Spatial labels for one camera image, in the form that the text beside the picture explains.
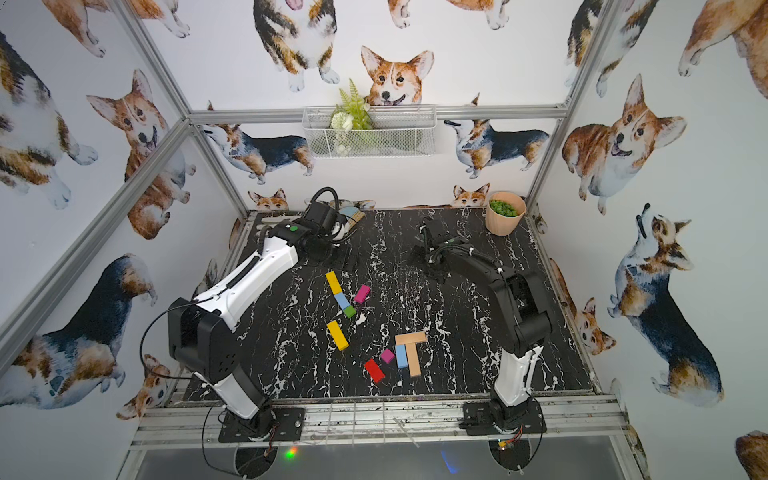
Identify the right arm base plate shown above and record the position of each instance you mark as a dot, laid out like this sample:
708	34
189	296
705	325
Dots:
494	418

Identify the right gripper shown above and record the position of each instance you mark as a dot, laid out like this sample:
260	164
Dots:
423	249

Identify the magenta rectangular block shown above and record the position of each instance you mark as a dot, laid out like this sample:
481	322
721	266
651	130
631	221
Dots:
362	294

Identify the light blue rectangular block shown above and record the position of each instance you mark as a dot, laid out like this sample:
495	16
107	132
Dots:
401	356

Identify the small magenta block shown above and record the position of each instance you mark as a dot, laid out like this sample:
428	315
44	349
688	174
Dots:
388	356

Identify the long natural wood block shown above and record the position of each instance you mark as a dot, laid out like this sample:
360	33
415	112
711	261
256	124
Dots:
411	338

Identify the red block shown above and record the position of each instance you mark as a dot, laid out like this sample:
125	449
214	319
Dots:
374	371

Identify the white wire basket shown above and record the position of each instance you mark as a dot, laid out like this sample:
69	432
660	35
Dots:
378	132

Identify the pink pot with greens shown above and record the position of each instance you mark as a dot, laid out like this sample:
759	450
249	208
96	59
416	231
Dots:
504	211

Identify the long yellow block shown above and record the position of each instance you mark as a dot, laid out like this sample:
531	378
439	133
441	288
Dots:
337	336

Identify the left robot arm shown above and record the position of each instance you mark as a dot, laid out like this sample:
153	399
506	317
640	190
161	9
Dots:
202	331

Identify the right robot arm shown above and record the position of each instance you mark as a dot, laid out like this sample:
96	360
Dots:
520	320

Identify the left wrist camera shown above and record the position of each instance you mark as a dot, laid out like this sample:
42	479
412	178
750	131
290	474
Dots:
321	218

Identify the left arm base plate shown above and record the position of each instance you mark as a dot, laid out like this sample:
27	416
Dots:
282	424

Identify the green fern plant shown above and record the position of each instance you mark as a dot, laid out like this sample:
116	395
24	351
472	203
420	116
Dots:
351	123

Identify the small light blue block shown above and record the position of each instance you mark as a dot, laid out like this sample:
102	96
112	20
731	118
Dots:
342	301

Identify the short yellow block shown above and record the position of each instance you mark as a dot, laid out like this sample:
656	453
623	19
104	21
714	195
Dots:
333	282

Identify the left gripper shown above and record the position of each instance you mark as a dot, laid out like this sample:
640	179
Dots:
346	241

